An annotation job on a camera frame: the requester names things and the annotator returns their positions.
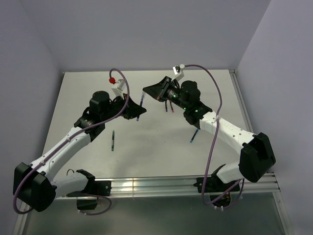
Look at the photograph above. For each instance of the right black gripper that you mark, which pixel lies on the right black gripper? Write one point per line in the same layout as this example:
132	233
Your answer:
159	90

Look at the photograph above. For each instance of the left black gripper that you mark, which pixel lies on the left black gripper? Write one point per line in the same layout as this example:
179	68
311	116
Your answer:
132	109

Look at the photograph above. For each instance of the dark blue pen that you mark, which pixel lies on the dark blue pen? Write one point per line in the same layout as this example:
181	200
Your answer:
138	116

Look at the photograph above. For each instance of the clear pen cap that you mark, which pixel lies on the clear pen cap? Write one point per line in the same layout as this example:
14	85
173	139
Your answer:
143	96

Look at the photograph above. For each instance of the light blue pen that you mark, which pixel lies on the light blue pen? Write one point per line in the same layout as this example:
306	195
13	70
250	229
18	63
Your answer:
195	133

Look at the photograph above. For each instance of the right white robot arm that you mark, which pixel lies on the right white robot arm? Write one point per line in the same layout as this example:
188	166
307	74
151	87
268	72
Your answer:
256	156

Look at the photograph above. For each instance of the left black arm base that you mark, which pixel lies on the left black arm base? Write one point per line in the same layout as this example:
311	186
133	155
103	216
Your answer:
88	200

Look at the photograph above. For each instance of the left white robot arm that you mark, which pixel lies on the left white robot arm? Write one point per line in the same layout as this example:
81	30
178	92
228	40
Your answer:
34	183

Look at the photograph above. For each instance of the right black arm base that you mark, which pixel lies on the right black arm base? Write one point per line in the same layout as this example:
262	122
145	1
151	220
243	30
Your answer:
215	185

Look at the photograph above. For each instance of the green pen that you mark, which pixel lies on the green pen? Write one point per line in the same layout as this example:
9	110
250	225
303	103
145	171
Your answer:
113	139

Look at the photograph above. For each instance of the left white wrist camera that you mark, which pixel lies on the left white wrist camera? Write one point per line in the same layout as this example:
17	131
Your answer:
117	86

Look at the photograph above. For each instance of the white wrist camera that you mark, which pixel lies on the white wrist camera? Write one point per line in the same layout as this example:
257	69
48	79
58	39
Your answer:
117	86
178	72

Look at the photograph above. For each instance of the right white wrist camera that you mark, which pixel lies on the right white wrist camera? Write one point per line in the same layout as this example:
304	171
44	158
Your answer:
178	72

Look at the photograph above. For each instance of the aluminium rail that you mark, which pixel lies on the aluminium rail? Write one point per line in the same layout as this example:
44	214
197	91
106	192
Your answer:
177	186

